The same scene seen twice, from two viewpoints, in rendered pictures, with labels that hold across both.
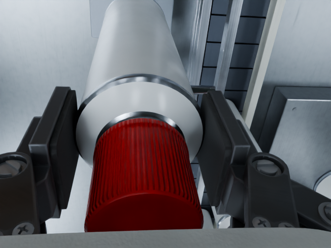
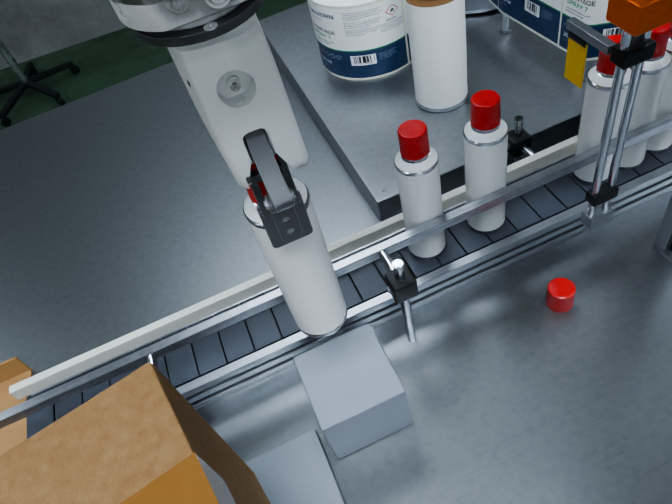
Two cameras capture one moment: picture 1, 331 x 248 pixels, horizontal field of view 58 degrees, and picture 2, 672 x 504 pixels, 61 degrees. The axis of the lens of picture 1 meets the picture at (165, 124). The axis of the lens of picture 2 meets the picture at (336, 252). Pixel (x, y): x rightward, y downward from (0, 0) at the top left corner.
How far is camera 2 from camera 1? 0.38 m
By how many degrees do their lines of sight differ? 41
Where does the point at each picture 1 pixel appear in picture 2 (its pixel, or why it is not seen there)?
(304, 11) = not seen: hidden behind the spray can
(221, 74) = (361, 256)
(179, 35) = (383, 337)
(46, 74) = (523, 455)
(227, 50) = (338, 266)
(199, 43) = (368, 306)
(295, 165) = (443, 141)
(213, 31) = (350, 302)
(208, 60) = (380, 289)
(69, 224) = not seen: outside the picture
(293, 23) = not seen: hidden behind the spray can
